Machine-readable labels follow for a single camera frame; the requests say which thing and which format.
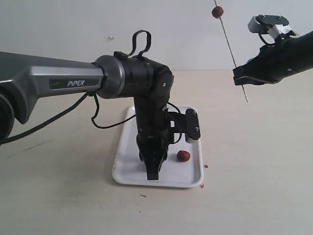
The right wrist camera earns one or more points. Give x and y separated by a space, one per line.
270 24

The left grey black robot arm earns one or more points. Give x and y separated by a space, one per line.
26 78

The white rectangular plastic tray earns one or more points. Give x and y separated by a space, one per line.
128 169

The thin metal skewer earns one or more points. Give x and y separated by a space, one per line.
229 47

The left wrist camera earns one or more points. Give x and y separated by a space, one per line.
187 124

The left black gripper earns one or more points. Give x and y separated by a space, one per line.
153 133

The red fruit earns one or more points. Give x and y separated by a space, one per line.
183 156
217 12

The right grey black robot arm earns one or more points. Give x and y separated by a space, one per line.
307 51

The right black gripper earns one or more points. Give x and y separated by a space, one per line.
272 64

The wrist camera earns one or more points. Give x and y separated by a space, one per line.
187 124
270 24

